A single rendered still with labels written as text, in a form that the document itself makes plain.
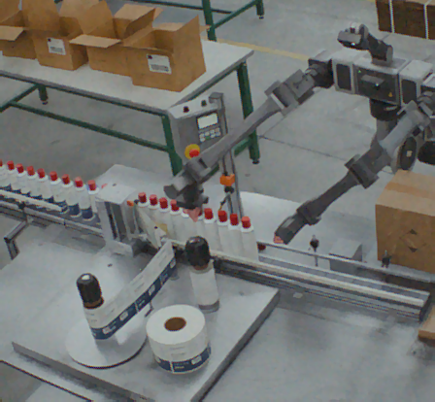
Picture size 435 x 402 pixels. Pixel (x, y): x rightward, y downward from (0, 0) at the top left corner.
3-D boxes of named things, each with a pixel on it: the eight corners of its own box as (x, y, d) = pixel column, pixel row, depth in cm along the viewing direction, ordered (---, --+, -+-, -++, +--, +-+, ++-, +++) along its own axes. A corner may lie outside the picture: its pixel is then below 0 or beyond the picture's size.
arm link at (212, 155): (300, 103, 301) (279, 79, 301) (300, 103, 295) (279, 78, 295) (202, 185, 306) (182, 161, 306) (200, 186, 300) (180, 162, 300)
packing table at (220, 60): (-26, 147, 646) (-51, 57, 603) (46, 97, 695) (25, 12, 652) (189, 228, 519) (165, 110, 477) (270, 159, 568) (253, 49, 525)
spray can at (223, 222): (220, 257, 348) (212, 215, 337) (227, 250, 352) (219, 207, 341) (231, 260, 346) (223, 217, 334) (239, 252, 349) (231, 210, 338)
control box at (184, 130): (175, 151, 339) (166, 108, 329) (216, 137, 344) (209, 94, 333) (184, 164, 331) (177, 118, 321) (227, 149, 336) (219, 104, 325)
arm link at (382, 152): (394, 165, 273) (373, 141, 273) (366, 188, 281) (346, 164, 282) (433, 118, 307) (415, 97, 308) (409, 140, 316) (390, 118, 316)
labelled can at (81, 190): (81, 220, 383) (70, 181, 372) (87, 214, 387) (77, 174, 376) (89, 222, 381) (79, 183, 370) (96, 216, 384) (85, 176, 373)
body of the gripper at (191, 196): (200, 210, 309) (196, 191, 305) (175, 204, 314) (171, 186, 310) (210, 200, 313) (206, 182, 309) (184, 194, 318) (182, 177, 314)
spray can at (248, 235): (244, 265, 342) (236, 221, 331) (248, 256, 346) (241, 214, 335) (256, 266, 340) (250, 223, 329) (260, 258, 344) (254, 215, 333)
